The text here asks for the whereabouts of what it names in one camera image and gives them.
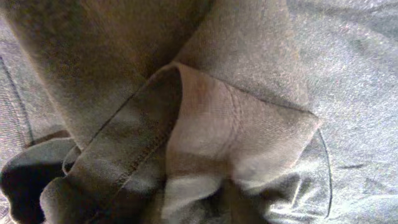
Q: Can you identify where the black t-shirt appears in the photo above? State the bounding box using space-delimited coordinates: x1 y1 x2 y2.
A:
0 0 398 224

